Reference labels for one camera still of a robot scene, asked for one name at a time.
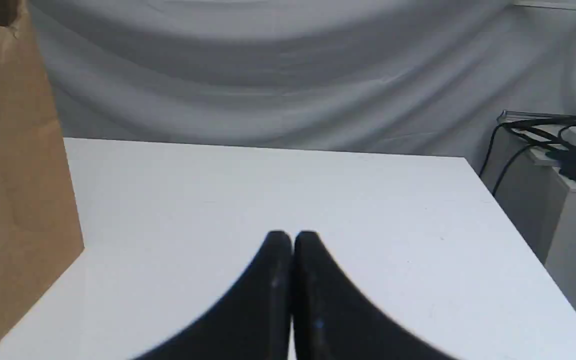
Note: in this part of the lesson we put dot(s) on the grey backdrop cloth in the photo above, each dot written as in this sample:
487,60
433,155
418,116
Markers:
425,77

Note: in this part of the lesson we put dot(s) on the white side shelf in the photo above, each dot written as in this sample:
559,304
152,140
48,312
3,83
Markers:
538,199

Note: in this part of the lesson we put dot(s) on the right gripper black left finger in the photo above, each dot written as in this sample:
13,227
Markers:
251,321

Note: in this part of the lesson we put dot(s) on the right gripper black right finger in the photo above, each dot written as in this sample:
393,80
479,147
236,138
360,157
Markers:
333,320

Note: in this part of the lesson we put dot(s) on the brown paper bag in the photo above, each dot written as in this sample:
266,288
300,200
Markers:
40,234

